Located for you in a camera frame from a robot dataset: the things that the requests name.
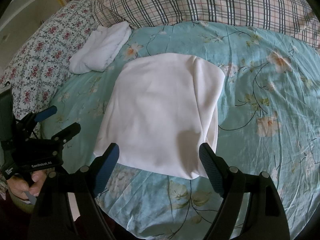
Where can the white folded towel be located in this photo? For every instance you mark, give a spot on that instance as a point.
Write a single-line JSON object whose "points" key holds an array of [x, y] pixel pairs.
{"points": [[99, 51]]}

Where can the plaid checked pillow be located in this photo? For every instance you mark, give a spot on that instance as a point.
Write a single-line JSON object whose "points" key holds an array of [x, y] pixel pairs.
{"points": [[290, 17]]}

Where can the person's left hand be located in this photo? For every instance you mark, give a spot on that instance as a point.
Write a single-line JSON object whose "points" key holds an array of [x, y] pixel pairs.
{"points": [[19, 186]]}

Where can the cream zip-up hoodie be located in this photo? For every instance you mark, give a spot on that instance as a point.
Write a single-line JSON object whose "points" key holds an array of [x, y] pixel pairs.
{"points": [[162, 108]]}

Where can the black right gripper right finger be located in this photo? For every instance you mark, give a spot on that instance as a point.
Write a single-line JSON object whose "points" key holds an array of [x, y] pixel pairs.
{"points": [[264, 218]]}

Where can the pink floral quilt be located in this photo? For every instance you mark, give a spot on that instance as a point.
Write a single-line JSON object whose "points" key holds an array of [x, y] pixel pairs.
{"points": [[41, 66]]}

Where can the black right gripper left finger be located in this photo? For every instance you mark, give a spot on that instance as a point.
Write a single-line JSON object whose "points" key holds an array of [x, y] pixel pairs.
{"points": [[66, 206]]}

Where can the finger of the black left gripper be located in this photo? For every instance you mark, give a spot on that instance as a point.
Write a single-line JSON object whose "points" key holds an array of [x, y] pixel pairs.
{"points": [[66, 134], [30, 121]]}

